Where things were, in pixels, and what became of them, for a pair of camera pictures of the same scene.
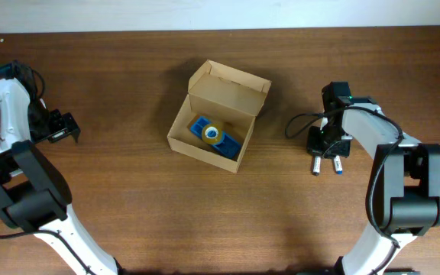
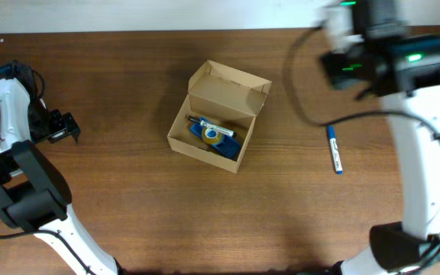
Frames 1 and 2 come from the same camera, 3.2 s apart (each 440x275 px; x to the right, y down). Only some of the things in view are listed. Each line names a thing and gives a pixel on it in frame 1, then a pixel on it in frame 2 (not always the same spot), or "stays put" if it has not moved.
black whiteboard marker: x=316 y=165 -> x=212 y=126
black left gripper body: x=51 y=125 stays put
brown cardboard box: x=217 y=118 stays put
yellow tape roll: x=212 y=134 stays put
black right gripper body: x=326 y=143 -> x=346 y=70
